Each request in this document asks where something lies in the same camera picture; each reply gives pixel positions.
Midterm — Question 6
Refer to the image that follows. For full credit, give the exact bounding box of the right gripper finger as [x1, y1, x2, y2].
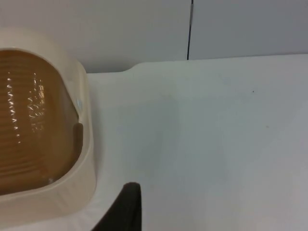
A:
[92, 182, 143, 231]

